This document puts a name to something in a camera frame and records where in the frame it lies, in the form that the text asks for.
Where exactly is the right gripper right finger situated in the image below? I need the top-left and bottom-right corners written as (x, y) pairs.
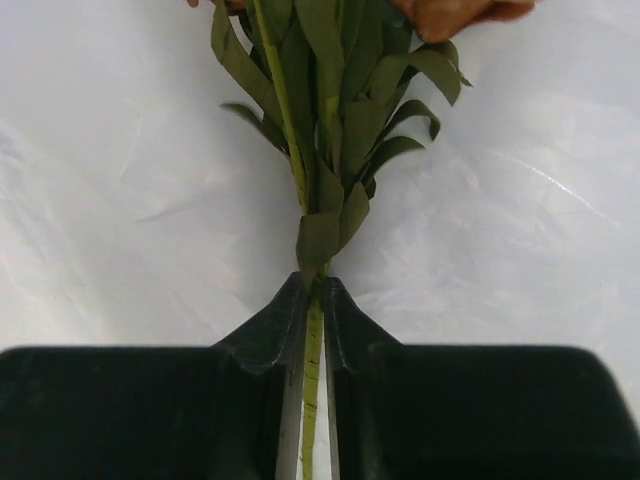
top-left (323, 278), bottom-right (639, 479)

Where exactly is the small orange bud sprig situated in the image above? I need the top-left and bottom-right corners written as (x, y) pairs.
top-left (187, 0), bottom-right (539, 480)

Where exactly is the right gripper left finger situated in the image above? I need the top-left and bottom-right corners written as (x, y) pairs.
top-left (1, 273), bottom-right (306, 479)

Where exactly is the white wrapping paper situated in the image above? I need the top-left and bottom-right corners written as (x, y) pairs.
top-left (1, 1), bottom-right (639, 351)

